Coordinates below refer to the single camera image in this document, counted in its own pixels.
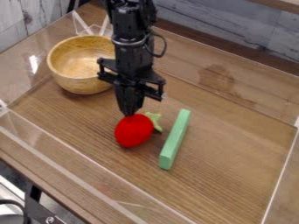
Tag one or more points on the clear acrylic corner bracket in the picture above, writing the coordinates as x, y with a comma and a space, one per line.
82, 29

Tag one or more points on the black table leg frame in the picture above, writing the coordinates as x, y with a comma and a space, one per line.
37, 213

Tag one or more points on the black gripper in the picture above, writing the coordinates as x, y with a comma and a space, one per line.
129, 72

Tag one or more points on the green rectangular block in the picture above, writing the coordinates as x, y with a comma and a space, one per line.
173, 140

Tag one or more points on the wooden bowl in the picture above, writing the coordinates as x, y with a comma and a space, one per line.
72, 61

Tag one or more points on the red plush strawberry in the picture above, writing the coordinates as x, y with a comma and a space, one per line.
134, 129

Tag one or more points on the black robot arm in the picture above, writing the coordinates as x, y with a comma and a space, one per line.
132, 18

